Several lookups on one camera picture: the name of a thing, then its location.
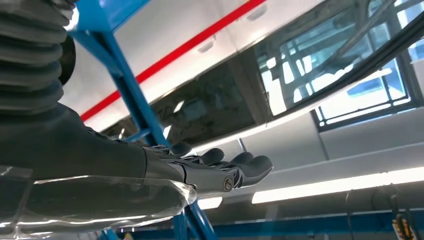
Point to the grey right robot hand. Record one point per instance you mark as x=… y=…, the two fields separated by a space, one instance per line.
x=82 y=155

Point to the blue metal shelf rack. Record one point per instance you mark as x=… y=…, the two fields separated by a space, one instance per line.
x=132 y=99

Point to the white car with red stripe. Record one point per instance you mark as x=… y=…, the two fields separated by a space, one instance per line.
x=159 y=39

